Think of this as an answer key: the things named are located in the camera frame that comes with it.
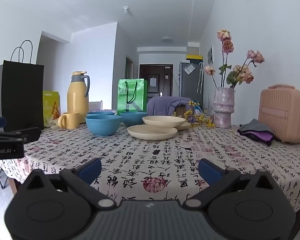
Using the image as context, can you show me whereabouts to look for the wooden chair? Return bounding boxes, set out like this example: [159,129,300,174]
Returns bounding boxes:
[176,104,190,118]

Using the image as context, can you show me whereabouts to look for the yellow snack packet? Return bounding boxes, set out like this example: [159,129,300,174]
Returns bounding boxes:
[42,91,61,128]

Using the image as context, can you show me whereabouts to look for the pink hard case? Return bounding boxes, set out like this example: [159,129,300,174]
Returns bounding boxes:
[258,84,300,144]

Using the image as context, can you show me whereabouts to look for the grey refrigerator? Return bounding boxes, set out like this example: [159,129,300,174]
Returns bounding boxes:
[179,60,204,108]

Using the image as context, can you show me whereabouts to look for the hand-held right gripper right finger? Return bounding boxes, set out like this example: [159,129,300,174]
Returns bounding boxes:
[185,158,280,210]

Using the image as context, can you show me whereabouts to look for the grey and purple cloth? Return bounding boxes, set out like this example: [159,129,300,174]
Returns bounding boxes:
[237,119,275,147]

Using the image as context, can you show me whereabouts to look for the yellow and black box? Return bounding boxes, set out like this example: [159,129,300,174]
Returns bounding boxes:
[186,54,203,64]

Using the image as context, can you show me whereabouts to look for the white umbrella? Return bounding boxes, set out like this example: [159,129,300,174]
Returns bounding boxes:
[197,62,204,93]

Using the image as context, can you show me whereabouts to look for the dark brown door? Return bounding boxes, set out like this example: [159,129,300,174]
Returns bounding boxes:
[139,64,174,97]

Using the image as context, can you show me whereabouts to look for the calligraphy printed tablecloth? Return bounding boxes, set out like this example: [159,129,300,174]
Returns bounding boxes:
[0,122,300,218]

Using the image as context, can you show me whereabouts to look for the black paper bag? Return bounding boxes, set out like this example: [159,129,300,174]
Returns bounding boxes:
[0,40,45,132]

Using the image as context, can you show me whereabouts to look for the yellow thermos jug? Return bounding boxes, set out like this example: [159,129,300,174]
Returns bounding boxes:
[67,71,90,124]

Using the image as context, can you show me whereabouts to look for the yellow mug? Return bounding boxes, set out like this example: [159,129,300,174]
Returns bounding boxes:
[58,112,80,129]

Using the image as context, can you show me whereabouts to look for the green gift bag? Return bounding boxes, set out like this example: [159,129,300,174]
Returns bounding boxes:
[117,78,148,115]

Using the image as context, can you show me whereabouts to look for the yellow flower sprigs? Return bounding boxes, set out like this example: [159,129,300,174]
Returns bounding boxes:
[172,100,215,128]

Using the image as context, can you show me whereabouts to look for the purple jacket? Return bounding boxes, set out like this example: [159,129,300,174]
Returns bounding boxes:
[147,96,195,117]

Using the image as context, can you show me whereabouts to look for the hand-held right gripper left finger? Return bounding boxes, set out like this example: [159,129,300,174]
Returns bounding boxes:
[22,158,117,211]

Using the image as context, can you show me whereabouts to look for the blue bowl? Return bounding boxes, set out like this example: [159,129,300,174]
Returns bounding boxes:
[119,112,148,127]
[86,111,115,117]
[85,115,122,137]

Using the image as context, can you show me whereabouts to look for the pink ceramic vase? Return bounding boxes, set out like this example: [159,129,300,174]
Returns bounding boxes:
[213,87,235,128]

